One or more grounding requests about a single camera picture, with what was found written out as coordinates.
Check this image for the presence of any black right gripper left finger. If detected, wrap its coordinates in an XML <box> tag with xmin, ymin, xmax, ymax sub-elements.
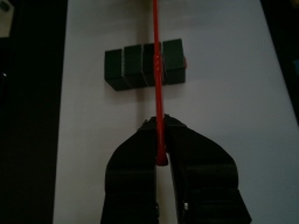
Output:
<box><xmin>99</xmin><ymin>116</ymin><xmax>162</xmax><ymax>224</ymax></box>

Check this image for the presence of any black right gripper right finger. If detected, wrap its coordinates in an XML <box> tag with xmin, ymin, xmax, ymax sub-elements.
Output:
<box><xmin>163</xmin><ymin>114</ymin><xmax>254</xmax><ymax>224</ymax></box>

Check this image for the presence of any white cutting board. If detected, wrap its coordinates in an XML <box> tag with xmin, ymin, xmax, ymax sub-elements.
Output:
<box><xmin>51</xmin><ymin>0</ymin><xmax>299</xmax><ymax>224</ymax></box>

